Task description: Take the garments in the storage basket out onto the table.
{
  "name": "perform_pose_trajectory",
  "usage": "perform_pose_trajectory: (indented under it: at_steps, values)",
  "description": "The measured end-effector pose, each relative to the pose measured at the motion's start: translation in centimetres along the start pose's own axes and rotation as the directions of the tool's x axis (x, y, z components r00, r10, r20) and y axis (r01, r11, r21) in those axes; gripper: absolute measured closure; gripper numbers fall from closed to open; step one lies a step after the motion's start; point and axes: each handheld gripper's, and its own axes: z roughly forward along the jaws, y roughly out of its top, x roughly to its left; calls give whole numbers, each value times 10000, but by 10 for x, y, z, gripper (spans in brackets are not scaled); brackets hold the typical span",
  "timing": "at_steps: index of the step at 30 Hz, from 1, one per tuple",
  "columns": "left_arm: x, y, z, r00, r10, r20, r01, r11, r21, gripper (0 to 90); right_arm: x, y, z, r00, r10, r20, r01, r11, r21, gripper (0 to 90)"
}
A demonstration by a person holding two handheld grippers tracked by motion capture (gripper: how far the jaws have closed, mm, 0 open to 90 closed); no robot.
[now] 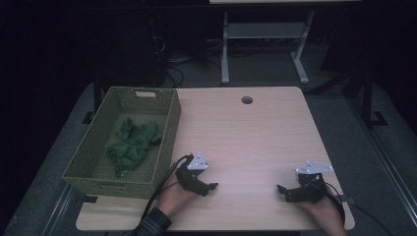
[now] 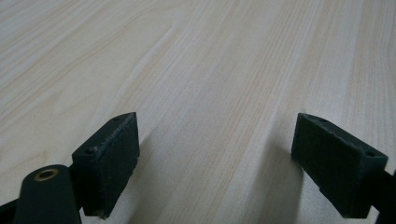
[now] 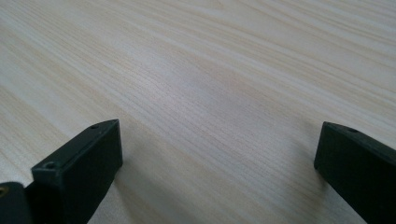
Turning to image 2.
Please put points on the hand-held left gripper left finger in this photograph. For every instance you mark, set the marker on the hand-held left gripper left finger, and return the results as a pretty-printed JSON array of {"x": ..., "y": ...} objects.
[{"x": 109, "y": 168}]

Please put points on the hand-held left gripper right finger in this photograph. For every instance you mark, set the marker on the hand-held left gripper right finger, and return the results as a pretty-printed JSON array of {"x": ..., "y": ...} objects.
[{"x": 333, "y": 165}]

